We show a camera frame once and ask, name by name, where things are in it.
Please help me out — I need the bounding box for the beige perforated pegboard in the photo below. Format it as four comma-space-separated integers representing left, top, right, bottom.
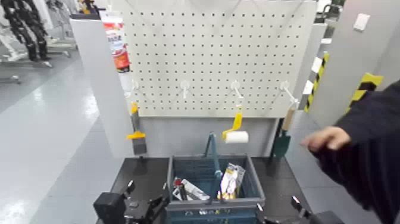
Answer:
112, 0, 318, 119

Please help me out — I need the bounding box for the black office chair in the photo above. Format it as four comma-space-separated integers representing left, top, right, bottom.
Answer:
314, 0, 345, 24

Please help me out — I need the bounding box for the white paper label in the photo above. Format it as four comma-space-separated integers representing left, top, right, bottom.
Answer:
302, 80, 314, 96
311, 56, 323, 74

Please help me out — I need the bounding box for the red white sealant tube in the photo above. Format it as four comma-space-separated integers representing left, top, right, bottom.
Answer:
99, 11, 133, 95

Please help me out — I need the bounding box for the green trowel wooden handle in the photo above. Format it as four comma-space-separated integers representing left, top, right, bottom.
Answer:
271, 104, 297, 158

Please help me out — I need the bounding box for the yellow white packaged tool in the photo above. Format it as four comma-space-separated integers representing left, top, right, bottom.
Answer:
217, 162, 246, 201

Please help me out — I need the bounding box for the person arm navy sleeve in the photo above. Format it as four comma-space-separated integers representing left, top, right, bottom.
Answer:
312, 79, 400, 224

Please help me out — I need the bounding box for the yellow black hazard tape strip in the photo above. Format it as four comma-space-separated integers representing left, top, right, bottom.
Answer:
345, 72, 385, 113
304, 51, 330, 114

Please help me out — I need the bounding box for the yellow black machine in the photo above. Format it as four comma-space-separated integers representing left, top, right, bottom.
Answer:
77, 0, 101, 16

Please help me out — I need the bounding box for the white pegboard hook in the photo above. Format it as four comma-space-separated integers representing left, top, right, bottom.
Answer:
124, 79, 140, 98
280, 80, 300, 108
180, 80, 190, 99
230, 80, 244, 99

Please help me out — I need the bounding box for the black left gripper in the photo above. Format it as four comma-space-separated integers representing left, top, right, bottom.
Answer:
124, 179, 171, 224

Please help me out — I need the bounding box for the red black white package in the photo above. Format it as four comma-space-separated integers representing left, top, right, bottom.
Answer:
171, 178, 211, 201

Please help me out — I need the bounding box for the person hand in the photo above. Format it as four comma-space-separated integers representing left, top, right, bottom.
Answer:
299, 126, 352, 154

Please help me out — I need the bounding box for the white wall switch plate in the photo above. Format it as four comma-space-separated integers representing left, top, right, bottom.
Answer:
353, 13, 371, 32

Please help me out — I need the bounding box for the grey yellow paint brush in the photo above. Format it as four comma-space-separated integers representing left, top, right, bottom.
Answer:
126, 101, 148, 155

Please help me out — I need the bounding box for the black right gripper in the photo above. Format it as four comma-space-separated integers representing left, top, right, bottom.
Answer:
255, 195, 313, 224

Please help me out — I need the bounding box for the teal grey folding crate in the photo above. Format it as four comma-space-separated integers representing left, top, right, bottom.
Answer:
165, 154, 266, 224

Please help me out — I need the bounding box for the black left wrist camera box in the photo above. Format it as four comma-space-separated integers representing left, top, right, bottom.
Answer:
93, 191, 127, 224

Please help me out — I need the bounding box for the black humanoid robot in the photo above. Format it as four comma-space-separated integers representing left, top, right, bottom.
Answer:
0, 0, 51, 62

